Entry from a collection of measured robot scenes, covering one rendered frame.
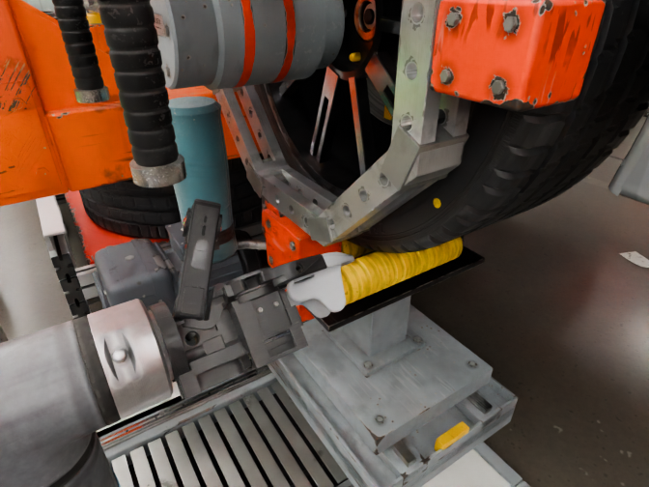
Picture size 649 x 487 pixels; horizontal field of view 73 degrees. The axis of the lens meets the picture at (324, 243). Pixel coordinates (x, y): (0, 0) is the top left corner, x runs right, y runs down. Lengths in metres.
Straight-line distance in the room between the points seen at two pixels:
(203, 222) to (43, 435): 0.20
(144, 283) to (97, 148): 0.29
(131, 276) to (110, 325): 0.55
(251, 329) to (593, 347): 1.22
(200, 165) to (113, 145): 0.36
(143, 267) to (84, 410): 0.59
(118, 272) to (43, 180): 0.23
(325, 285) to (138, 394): 0.19
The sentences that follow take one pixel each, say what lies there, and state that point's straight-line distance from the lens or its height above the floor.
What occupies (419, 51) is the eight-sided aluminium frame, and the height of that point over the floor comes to 0.84.
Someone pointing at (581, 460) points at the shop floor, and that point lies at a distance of 1.20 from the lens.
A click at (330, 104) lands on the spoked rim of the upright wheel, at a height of 0.73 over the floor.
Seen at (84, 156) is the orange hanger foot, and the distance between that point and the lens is 1.02.
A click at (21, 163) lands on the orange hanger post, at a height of 0.60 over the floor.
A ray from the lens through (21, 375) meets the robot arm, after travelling 0.38.
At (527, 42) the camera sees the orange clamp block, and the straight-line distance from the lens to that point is 0.34.
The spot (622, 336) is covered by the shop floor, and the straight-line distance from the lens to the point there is 1.58.
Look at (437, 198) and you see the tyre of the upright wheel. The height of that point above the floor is 0.68.
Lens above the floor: 0.90
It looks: 31 degrees down
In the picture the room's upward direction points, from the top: straight up
